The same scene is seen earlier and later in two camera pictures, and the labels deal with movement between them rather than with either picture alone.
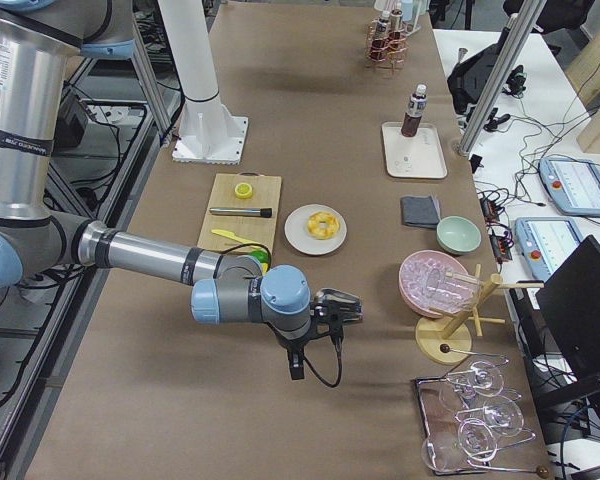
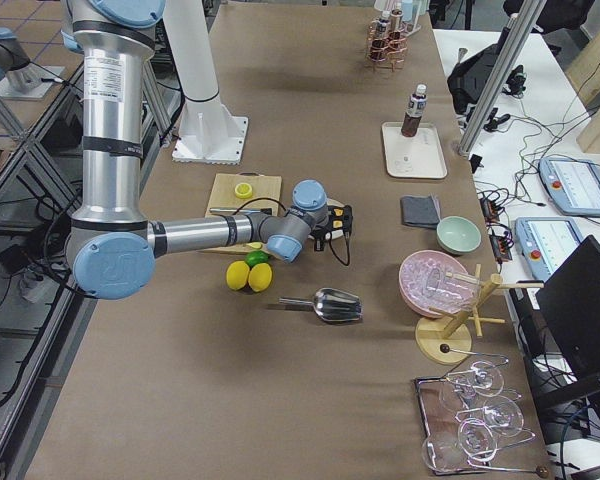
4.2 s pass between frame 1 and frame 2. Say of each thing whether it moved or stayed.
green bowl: stayed
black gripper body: moved
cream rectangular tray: stayed
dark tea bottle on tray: stayed
